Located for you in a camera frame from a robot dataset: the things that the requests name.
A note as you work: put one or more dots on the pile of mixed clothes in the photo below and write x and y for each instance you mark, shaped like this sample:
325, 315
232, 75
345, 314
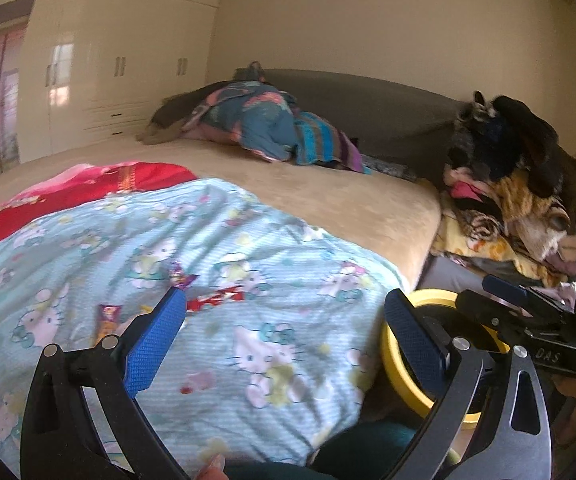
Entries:
513, 195

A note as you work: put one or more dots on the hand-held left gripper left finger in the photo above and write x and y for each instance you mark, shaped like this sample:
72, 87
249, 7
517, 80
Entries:
157, 345

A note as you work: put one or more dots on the grey padded headboard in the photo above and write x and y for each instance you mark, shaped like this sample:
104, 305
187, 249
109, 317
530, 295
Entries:
368, 105

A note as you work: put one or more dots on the yellow bin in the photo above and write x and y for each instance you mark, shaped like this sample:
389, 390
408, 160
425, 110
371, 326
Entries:
438, 297

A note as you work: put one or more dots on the bed with beige sheet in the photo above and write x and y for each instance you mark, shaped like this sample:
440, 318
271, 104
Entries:
343, 200

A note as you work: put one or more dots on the red printed blanket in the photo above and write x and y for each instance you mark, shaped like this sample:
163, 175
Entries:
92, 185

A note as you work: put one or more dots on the striped colourful cloth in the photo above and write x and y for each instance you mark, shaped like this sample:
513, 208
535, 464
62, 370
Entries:
318, 142

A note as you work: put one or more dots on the cream wardrobe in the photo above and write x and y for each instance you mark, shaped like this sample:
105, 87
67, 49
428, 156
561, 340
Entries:
117, 45

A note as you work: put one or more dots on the person's left hand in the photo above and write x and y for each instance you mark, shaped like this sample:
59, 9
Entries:
211, 467

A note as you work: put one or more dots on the cat print light blue blanket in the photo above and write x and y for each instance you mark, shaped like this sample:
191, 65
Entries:
227, 240

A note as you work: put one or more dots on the orange and purple snack wrapper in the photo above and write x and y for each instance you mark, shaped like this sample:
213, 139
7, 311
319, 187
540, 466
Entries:
108, 322

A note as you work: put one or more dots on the blue floral quilt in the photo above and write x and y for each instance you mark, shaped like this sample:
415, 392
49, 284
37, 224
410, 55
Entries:
263, 120

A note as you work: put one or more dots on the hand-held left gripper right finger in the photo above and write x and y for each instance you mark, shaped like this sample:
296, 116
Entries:
410, 330

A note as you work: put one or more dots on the grey-brown furry cloth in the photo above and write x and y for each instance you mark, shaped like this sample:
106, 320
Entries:
177, 110

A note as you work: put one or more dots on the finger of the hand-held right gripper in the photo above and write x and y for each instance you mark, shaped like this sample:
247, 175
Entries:
483, 310
500, 285

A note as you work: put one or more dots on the red snack wrapper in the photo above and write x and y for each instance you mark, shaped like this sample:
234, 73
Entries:
215, 301

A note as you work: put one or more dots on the dark patterned cloth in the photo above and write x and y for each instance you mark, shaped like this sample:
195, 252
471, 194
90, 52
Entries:
390, 169

